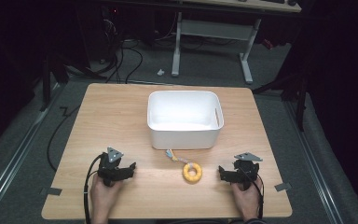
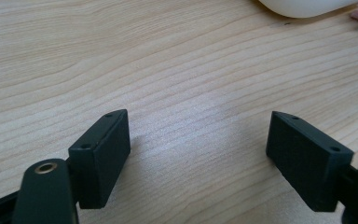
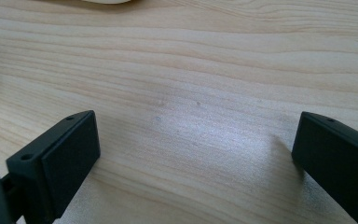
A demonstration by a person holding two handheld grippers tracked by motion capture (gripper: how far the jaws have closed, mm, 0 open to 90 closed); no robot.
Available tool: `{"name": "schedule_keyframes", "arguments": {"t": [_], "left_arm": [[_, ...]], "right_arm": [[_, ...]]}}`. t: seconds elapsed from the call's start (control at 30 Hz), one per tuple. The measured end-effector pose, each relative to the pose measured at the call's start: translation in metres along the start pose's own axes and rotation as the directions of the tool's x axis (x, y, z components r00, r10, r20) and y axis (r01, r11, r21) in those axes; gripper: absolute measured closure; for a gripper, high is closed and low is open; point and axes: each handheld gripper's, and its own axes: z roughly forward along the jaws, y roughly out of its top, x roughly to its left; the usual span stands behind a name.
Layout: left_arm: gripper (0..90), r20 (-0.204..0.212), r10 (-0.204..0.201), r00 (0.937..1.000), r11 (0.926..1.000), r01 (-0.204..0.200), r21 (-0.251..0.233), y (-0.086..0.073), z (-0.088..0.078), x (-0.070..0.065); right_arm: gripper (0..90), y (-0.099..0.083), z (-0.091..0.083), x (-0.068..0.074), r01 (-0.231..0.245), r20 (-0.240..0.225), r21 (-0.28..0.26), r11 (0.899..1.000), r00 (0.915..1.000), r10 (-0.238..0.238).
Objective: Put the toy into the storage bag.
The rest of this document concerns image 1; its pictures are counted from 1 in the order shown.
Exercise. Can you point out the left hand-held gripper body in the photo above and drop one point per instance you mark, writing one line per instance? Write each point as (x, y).
(109, 168)

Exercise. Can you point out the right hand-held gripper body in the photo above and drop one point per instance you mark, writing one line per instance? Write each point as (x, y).
(246, 171)

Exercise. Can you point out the person's right hand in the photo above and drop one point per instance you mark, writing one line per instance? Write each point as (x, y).
(245, 200)

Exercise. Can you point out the grey tape piece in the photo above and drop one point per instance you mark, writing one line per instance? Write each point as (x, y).
(282, 186)
(53, 191)

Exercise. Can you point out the white plastic bin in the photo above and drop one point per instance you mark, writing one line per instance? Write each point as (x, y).
(185, 124)

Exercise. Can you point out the black metal stand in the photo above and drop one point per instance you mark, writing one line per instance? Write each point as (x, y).
(300, 102)
(46, 84)

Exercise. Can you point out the white crumpled scrap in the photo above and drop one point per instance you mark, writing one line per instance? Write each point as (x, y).
(160, 72)

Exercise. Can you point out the dark computer tower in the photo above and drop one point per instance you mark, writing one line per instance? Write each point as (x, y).
(110, 31)

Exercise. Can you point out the white-framed desk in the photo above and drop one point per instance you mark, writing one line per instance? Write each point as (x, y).
(214, 29)

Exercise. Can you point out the metal floor rail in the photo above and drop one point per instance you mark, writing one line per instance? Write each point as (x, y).
(313, 161)
(15, 155)

